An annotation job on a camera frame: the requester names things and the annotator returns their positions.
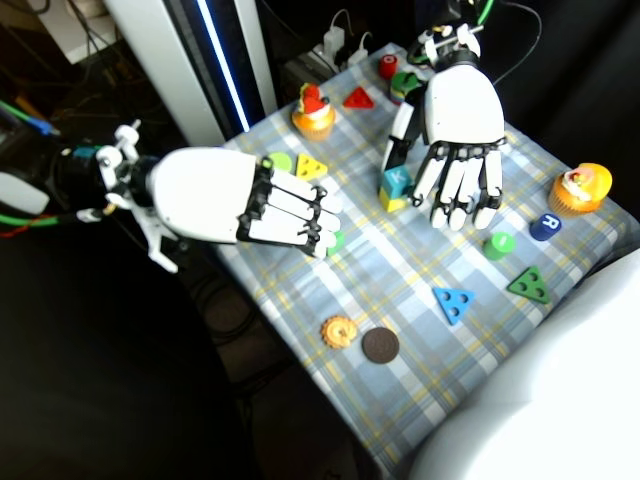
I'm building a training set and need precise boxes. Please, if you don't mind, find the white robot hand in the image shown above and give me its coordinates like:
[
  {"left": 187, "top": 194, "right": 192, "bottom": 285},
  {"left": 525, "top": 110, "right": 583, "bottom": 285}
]
[
  {"left": 148, "top": 146, "right": 347, "bottom": 260},
  {"left": 381, "top": 62, "right": 509, "bottom": 232}
]

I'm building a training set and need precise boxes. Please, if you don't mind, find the teal K cube block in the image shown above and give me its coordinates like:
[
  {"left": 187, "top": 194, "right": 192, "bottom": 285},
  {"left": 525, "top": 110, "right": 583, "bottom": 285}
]
[{"left": 382, "top": 167, "right": 415, "bottom": 196}]

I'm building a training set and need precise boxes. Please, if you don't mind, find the red cylinder block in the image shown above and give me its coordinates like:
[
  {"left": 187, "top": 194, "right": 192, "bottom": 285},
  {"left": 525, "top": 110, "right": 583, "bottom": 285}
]
[{"left": 377, "top": 53, "right": 401, "bottom": 81}]

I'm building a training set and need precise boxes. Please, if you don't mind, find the green sandwich toy cookie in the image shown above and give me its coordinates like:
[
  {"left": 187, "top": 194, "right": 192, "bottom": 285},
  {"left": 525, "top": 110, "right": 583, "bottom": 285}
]
[{"left": 267, "top": 152, "right": 295, "bottom": 174}]

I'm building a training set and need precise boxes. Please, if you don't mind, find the yellow triangle block with holes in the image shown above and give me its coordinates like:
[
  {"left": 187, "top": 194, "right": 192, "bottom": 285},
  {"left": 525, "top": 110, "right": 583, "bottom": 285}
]
[{"left": 294, "top": 153, "right": 330, "bottom": 182}]

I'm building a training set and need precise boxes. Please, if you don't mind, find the red triangle block with holes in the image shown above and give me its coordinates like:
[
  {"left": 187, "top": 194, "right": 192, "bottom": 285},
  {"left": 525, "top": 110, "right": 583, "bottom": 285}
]
[{"left": 342, "top": 85, "right": 376, "bottom": 110}]

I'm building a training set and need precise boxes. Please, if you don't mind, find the white charger plug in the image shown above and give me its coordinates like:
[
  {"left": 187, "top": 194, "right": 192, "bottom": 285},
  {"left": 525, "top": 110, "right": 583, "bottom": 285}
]
[
  {"left": 323, "top": 25, "right": 347, "bottom": 52},
  {"left": 348, "top": 32, "right": 375, "bottom": 65}
]

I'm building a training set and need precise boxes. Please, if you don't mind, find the yellow cube block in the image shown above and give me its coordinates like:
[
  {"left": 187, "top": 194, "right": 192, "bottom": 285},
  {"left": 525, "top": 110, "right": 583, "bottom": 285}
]
[{"left": 378, "top": 187, "right": 414, "bottom": 214}]

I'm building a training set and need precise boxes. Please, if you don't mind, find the strawberry toy cupcake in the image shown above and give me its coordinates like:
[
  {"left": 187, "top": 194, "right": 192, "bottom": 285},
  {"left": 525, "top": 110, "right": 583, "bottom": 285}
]
[{"left": 291, "top": 82, "right": 337, "bottom": 142}]

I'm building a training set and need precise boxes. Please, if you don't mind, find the white power strip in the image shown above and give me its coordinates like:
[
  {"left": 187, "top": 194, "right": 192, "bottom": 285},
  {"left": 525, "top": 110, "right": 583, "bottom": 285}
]
[{"left": 310, "top": 42, "right": 371, "bottom": 76}]

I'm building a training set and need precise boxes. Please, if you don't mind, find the green cylinder block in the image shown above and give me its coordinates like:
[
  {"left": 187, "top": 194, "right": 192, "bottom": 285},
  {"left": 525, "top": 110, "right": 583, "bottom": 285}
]
[{"left": 482, "top": 231, "right": 517, "bottom": 262}]

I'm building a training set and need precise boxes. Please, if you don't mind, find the white column with blue light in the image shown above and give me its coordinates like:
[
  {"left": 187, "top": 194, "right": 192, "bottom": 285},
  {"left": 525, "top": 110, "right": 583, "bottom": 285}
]
[{"left": 102, "top": 0, "right": 279, "bottom": 149}]

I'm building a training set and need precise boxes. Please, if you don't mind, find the blue R cylinder block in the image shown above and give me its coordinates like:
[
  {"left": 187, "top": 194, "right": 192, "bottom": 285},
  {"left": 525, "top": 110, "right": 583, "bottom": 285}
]
[{"left": 529, "top": 213, "right": 563, "bottom": 243}]

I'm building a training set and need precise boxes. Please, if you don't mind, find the orange peach toy cupcake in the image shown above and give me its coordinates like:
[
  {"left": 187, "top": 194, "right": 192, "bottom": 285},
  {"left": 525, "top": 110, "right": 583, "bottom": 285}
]
[{"left": 548, "top": 162, "right": 614, "bottom": 217}]

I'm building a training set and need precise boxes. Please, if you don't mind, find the blue plaid tablecloth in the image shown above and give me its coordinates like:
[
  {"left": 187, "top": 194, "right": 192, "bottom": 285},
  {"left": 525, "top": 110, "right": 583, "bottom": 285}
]
[{"left": 214, "top": 42, "right": 629, "bottom": 479}]

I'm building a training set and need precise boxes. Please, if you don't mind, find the green triangle block with holes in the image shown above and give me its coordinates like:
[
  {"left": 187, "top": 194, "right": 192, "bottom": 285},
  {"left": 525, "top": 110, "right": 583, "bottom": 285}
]
[{"left": 506, "top": 265, "right": 552, "bottom": 305}]

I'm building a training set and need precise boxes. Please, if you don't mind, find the yellow flower toy cookie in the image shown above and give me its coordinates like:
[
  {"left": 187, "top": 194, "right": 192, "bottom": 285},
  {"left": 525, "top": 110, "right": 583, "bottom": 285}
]
[{"left": 320, "top": 314, "right": 359, "bottom": 350}]

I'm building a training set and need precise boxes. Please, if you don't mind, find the blue triangle block with holes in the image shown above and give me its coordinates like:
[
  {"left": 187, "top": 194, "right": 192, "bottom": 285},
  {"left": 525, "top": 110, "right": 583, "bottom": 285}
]
[{"left": 432, "top": 286, "right": 477, "bottom": 327}]

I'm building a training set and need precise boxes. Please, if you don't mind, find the white box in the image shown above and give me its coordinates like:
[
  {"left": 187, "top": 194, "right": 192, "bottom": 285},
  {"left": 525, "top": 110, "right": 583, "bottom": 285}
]
[{"left": 37, "top": 0, "right": 121, "bottom": 65}]

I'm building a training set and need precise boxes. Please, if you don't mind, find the brown chocolate toy cookie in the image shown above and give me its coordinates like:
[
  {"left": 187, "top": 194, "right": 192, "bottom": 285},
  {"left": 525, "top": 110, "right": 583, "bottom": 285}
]
[{"left": 361, "top": 326, "right": 401, "bottom": 364}]

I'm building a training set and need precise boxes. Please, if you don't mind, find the large white rounded surface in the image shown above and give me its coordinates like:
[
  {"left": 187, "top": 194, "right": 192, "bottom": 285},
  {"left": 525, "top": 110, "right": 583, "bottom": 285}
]
[{"left": 407, "top": 249, "right": 640, "bottom": 480}]

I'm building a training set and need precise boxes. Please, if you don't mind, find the colourful stacked ring toy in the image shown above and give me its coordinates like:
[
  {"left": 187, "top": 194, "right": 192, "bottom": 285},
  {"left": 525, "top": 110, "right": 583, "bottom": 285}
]
[{"left": 388, "top": 71, "right": 426, "bottom": 106}]

